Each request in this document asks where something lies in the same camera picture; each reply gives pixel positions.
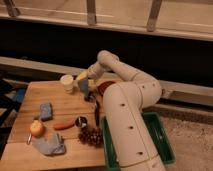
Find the green plastic tray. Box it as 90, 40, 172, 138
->
101, 112, 175, 171

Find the small dark object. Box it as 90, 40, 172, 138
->
84, 92, 95, 102

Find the dark grape bunch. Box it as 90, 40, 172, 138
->
78, 127, 103, 147

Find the silver spoon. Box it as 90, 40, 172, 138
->
26, 133, 32, 145

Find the white plastic cup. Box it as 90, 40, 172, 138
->
60, 75, 74, 93

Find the blue-grey plastic cup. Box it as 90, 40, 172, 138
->
78, 79, 89, 94

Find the red-brown bowl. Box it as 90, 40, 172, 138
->
98, 81, 114, 95

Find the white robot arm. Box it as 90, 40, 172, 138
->
77, 50, 166, 171

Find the grey-blue cloth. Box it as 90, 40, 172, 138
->
32, 133, 66, 156

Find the black-handled knife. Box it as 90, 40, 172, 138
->
94, 100, 100, 127

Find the blue sponge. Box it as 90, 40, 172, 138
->
40, 103, 53, 121

